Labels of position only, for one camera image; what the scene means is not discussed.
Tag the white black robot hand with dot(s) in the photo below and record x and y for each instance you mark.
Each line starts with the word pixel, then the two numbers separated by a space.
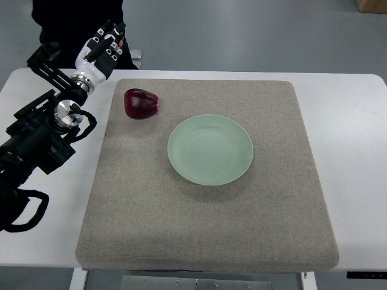
pixel 100 54

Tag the dark red apple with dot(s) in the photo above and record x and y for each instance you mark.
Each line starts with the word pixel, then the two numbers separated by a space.
pixel 140 104

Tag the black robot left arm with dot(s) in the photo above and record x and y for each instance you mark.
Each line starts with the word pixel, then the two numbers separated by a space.
pixel 41 137

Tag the pale green plate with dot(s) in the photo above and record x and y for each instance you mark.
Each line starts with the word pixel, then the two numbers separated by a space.
pixel 210 150

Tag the metal floor plate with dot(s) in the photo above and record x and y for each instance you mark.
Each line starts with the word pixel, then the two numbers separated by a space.
pixel 134 282

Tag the small floor socket cover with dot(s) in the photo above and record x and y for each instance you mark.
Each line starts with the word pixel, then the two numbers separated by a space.
pixel 136 54

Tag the person in black clothes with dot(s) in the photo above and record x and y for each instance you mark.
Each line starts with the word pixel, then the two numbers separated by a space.
pixel 72 24

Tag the beige fabric mat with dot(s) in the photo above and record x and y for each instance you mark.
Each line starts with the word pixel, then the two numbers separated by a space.
pixel 142 215

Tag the cardboard box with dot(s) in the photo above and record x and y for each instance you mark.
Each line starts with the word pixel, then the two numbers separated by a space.
pixel 372 6

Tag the black table control panel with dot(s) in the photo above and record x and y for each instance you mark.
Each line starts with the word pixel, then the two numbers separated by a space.
pixel 369 275

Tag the white table leg frame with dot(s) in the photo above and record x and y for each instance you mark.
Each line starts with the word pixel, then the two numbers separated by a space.
pixel 78 280

